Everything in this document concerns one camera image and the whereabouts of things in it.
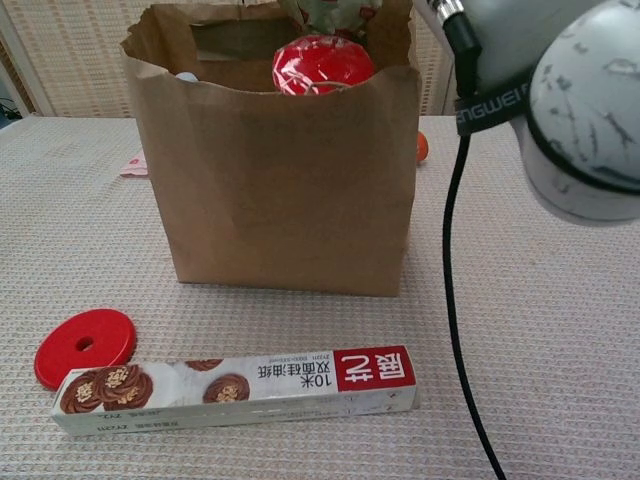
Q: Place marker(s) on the transparent water bottle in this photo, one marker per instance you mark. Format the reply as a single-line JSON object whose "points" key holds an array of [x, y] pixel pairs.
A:
{"points": [[186, 77]]}

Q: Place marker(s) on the white woven tablecloth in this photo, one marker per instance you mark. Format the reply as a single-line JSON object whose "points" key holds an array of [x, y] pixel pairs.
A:
{"points": [[75, 240]]}

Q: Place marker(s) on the long baking paper box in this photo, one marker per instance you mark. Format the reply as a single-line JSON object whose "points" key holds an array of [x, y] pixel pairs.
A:
{"points": [[225, 395]]}

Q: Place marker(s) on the gold foil snack bag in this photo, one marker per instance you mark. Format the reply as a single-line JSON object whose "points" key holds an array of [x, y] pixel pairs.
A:
{"points": [[330, 12]]}

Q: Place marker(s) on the pink wet wipes pack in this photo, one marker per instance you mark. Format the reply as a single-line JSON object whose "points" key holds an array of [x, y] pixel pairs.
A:
{"points": [[135, 167]]}

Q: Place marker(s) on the red disc with hole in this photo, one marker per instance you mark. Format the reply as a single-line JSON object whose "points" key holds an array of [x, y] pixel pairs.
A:
{"points": [[60, 355]]}

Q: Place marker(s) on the green chip can red lid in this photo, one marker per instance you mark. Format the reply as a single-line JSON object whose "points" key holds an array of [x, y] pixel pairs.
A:
{"points": [[325, 65]]}

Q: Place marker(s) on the beige folding screen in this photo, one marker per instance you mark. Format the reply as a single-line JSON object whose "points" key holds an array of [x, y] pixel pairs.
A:
{"points": [[60, 55]]}

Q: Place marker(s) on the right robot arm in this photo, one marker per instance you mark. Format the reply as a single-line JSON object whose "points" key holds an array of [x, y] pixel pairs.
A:
{"points": [[575, 100]]}

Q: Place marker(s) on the brown paper bag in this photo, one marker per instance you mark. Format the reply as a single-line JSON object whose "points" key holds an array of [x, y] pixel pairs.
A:
{"points": [[280, 200]]}

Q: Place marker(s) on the small orange object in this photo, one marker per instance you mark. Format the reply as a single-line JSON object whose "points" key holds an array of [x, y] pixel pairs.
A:
{"points": [[423, 147]]}

